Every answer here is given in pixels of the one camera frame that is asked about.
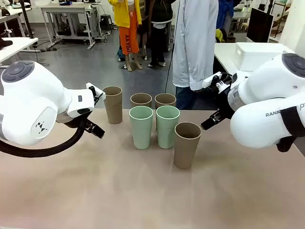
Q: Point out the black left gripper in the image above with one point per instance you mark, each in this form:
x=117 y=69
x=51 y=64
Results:
x=69 y=122

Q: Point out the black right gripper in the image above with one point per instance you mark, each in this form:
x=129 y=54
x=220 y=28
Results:
x=222 y=102

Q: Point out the brown paper cup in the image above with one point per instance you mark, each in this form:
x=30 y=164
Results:
x=165 y=102
x=114 y=109
x=187 y=148
x=140 y=101

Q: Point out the pale green cup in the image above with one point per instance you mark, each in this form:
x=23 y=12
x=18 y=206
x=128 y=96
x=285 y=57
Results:
x=166 y=128
x=141 y=130

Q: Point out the white plastic basket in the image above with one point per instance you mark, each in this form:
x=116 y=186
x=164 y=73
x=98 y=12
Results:
x=257 y=55

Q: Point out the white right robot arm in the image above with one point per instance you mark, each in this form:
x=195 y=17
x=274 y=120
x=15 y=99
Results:
x=262 y=95

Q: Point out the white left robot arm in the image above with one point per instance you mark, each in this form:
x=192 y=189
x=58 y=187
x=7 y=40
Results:
x=28 y=102

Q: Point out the person in white lab coat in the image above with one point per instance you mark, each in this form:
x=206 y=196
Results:
x=190 y=47

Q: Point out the yellow green jacket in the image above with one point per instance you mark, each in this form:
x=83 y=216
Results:
x=219 y=35

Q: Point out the person in black clothes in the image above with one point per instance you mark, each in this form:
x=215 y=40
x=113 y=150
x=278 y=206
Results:
x=158 y=31

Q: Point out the black monitor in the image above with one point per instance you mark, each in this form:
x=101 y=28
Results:
x=259 y=26

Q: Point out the white lab table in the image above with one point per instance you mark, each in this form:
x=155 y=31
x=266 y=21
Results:
x=19 y=47

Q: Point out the person in yellow jacket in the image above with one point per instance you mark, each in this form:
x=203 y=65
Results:
x=126 y=14

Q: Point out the grey height-adjustable desk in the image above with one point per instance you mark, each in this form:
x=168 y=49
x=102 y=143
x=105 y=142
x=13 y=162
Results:
x=63 y=9

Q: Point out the black object on table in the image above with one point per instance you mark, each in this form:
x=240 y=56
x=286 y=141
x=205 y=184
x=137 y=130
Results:
x=4 y=44

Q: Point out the black vertical pole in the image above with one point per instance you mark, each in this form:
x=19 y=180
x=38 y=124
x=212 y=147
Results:
x=26 y=21

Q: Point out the white lab desk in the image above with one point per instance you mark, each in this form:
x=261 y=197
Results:
x=14 y=12

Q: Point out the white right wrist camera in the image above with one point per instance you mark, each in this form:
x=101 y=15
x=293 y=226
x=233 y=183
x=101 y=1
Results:
x=209 y=82

